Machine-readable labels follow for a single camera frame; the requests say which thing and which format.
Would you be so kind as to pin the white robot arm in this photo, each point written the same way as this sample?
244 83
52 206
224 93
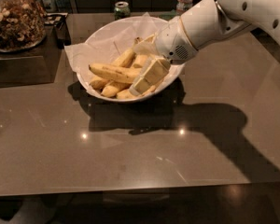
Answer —
211 21

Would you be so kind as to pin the green tin can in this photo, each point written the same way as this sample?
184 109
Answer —
122 10

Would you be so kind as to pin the dark tray under jar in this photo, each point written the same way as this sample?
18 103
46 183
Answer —
37 65

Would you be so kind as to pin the green cloth behind bowl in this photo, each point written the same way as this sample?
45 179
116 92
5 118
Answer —
167 16

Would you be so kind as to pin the white bowl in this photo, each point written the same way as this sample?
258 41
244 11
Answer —
174 73

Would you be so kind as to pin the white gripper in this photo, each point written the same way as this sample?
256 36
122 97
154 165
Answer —
172 43

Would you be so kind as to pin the yellow banana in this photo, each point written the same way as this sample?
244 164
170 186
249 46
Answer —
112 88
124 60
125 94
116 73

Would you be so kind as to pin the glass jar of nuts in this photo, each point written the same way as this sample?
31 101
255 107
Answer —
21 25

